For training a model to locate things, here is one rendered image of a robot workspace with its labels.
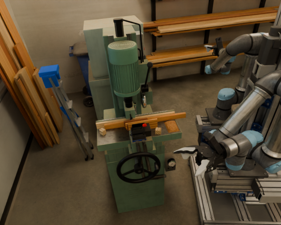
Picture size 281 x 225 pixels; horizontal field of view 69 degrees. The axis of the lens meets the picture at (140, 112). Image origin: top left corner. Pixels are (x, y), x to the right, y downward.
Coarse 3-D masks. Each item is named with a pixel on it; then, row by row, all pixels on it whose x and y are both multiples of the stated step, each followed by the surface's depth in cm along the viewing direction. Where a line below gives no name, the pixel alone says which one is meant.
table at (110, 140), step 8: (168, 120) 155; (104, 128) 152; (120, 128) 151; (104, 136) 145; (112, 136) 144; (120, 136) 144; (128, 136) 143; (152, 136) 142; (160, 136) 142; (168, 136) 143; (176, 136) 145; (104, 144) 138; (112, 144) 139; (120, 144) 140; (128, 144) 141; (152, 152) 136
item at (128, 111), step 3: (123, 102) 149; (132, 102) 147; (132, 105) 144; (126, 108) 141; (129, 108) 141; (132, 108) 141; (126, 111) 139; (129, 111) 140; (132, 111) 140; (126, 114) 141; (129, 114) 141; (132, 114) 142; (135, 114) 144; (126, 117) 142; (129, 117) 143; (132, 117) 143
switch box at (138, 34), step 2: (136, 32) 147; (138, 32) 147; (136, 34) 143; (138, 34) 143; (142, 34) 143; (136, 36) 143; (138, 36) 143; (142, 36) 144; (136, 38) 144; (138, 38) 144; (142, 38) 144; (136, 40) 145; (138, 40) 145; (142, 40) 145; (138, 42) 146; (142, 42) 146; (138, 44) 146; (140, 44) 147; (142, 44) 147; (138, 46) 147; (140, 46) 148; (140, 48) 148; (138, 50) 149; (138, 52) 150; (138, 54) 151; (138, 56) 152
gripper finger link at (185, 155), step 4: (184, 148) 86; (188, 148) 85; (192, 148) 85; (176, 152) 86; (180, 152) 85; (184, 152) 85; (188, 152) 85; (192, 152) 84; (184, 156) 88; (188, 156) 87
